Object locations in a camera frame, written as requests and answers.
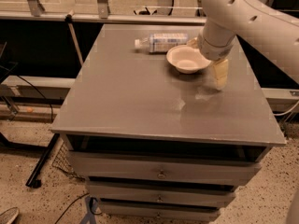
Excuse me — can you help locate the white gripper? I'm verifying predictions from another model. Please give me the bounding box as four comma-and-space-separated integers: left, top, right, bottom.
187, 28, 235, 90

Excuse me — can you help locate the white paper bowl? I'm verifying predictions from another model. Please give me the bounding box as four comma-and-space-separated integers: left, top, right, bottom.
166, 45, 210, 75

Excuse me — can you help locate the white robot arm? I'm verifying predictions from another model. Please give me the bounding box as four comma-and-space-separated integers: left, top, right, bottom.
188, 0, 299, 87

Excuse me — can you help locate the clear plastic water bottle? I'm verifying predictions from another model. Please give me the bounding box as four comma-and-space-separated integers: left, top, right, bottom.
135, 33, 189, 53

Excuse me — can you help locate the grey drawer cabinet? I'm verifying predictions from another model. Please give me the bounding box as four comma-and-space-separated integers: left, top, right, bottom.
50, 23, 287, 223

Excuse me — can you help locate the middle grey drawer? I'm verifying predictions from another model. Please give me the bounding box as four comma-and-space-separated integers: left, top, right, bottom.
87, 181, 235, 208

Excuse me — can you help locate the grey drawer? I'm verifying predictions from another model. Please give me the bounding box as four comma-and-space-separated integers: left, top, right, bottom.
87, 181, 235, 208
67, 151, 261, 186
99, 202, 220, 222

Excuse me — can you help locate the top grey drawer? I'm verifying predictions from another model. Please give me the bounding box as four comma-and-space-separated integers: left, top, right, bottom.
67, 151, 261, 186

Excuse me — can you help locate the bottom grey drawer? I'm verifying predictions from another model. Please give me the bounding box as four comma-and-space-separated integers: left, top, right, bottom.
99, 202, 220, 222

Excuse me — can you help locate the blue metal stand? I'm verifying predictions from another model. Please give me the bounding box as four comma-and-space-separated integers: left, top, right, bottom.
79, 196, 98, 224

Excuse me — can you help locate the black floor bar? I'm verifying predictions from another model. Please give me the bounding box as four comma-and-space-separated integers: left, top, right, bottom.
25, 133, 59, 189

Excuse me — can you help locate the shoe tip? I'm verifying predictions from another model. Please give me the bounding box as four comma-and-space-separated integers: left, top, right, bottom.
0, 207, 20, 224

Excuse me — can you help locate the wooden broom handle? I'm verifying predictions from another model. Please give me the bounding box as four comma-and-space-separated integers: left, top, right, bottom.
65, 9, 83, 66

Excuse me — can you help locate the wire mesh panel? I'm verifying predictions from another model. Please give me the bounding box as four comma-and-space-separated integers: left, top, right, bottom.
52, 144, 84, 181

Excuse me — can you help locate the black floor cable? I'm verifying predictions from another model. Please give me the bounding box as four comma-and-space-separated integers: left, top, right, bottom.
54, 192, 91, 224

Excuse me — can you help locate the metal frame rail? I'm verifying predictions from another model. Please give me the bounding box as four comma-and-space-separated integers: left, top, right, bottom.
0, 11, 206, 26

